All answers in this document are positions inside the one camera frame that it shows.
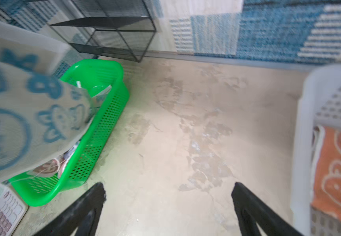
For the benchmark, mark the orange bunny pattern towel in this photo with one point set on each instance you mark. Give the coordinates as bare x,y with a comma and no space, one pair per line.
326,171

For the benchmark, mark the blue patterned towel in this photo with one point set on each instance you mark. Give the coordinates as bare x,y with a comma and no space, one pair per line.
41,116

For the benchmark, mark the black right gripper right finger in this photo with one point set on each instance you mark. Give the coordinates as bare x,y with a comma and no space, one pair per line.
253,213

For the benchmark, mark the green plastic laundry basket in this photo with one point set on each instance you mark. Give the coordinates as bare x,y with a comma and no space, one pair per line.
38,191

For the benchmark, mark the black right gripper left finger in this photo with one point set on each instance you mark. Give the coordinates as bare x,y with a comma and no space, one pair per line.
81,218

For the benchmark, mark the black wire mesh shelf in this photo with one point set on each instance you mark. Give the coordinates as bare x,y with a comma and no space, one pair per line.
116,29

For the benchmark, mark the white plastic basket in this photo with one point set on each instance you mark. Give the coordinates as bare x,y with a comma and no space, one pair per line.
319,104

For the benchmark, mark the white desk calculator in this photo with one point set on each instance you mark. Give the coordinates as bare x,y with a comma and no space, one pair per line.
12,210

